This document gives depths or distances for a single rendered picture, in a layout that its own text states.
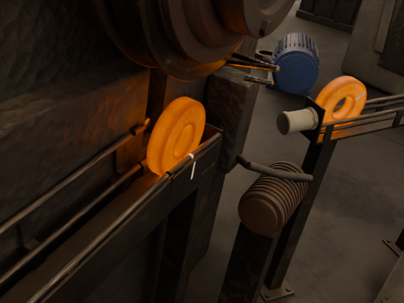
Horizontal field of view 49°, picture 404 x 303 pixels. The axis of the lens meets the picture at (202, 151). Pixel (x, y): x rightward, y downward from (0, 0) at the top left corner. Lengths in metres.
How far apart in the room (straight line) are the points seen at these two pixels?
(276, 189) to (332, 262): 0.74
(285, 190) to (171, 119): 0.47
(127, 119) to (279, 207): 0.48
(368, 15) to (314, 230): 1.97
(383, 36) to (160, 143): 2.79
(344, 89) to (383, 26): 2.26
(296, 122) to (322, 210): 0.96
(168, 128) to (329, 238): 1.26
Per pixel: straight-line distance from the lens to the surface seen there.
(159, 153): 0.79
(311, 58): 2.87
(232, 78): 0.99
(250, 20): 0.63
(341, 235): 1.97
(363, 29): 3.53
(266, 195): 1.11
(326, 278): 1.76
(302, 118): 1.16
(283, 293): 1.63
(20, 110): 0.63
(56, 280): 0.66
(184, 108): 0.80
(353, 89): 1.23
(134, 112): 0.80
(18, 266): 0.69
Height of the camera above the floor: 1.18
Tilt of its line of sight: 32 degrees down
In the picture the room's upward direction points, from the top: 11 degrees clockwise
